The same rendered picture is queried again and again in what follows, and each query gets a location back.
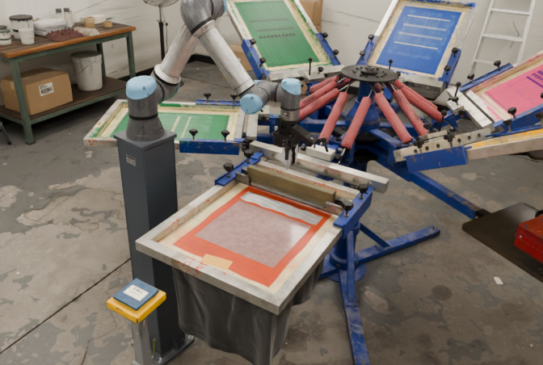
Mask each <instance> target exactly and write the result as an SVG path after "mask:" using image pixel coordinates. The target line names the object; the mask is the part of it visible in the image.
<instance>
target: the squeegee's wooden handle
mask: <svg viewBox="0 0 543 365"><path fill-rule="evenodd" d="M247 175H249V176H250V183H252V182H255V183H258V184H261V185H264V186H266V187H270V188H273V189H276V190H278V191H283V192H285V193H288V194H290V195H295V196H297V197H300V198H302V199H307V200H309V201H312V202H315V203H318V204H321V205H323V206H325V208H326V201H328V202H331V203H335V191H332V190H329V189H326V188H323V187H319V186H316V185H313V184H311V183H308V182H303V181H301V180H298V179H295V178H291V177H289V176H285V175H282V174H278V173H276V172H273V171H270V170H265V169H263V168H260V167H257V166H253V165H249V166H248V167H247Z"/></svg>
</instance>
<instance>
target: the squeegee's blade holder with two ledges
mask: <svg viewBox="0 0 543 365"><path fill-rule="evenodd" d="M251 185H253V186H256V187H260V188H262V189H264V190H267V191H271V192H274V193H276V194H279V195H283V196H286V197H289V198H291V199H295V200H297V201H300V202H302V203H307V204H309V205H312V206H315V207H317V208H321V209H324V207H325V206H323V205H321V204H318V203H315V202H312V201H309V200H307V199H302V198H300V197H297V196H295V195H290V194H288V193H285V192H283V191H278V190H276V189H273V188H270V187H266V186H264V185H261V184H258V183H256V182H252V183H251Z"/></svg>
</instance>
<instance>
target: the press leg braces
mask: <svg viewBox="0 0 543 365"><path fill-rule="evenodd" d="M360 231H362V232H363V233H365V234H366V235H367V236H369V237H370V238H372V239H373V240H374V241H375V242H376V243H378V244H377V245H375V246H376V247H377V248H378V249H379V250H381V251H383V250H387V249H390V248H392V247H394V246H393V245H392V244H391V243H389V242H388V241H384V240H383V239H381V238H380V237H378V236H377V235H376V234H375V233H374V232H373V231H371V230H370V229H368V228H367V227H366V226H365V225H363V224H362V223H360ZM346 245H347V292H344V293H343V294H344V299H345V304H346V306H350V307H358V303H357V299H356V293H355V260H354V239H353V231H350V232H349V234H348V235H347V236H346Z"/></svg>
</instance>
